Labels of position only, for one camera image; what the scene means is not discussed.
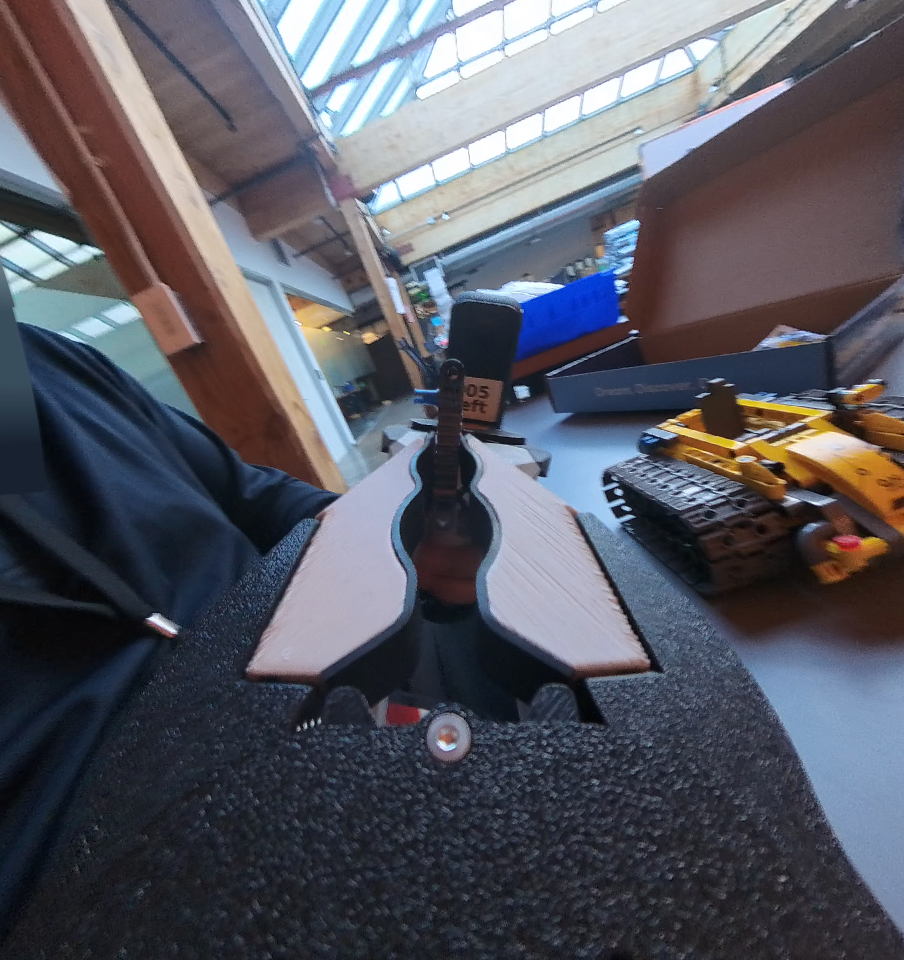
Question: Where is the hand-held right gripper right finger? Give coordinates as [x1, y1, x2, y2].
[463, 433, 654, 706]

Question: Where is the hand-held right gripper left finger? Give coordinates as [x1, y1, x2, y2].
[246, 435, 432, 706]

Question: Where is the dark grey toothed toy rack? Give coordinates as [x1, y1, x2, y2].
[413, 358, 471, 549]

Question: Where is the yellow toy tracked robot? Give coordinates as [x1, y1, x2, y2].
[602, 378, 904, 597]

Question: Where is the person's left forearm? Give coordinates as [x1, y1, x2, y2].
[219, 457, 340, 556]

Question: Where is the grey desk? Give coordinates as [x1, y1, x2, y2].
[497, 315, 904, 954]

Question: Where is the blue plastic bin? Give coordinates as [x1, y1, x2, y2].
[515, 270, 621, 361]

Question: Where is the bag of toy parts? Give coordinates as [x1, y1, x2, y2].
[752, 324, 828, 352]

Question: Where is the dark blue cardboard kit box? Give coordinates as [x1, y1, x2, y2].
[545, 3, 904, 414]

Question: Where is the large gridded window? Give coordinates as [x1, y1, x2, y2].
[260, 0, 723, 215]

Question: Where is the black drawstring metal tip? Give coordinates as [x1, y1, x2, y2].
[0, 495, 181, 640]

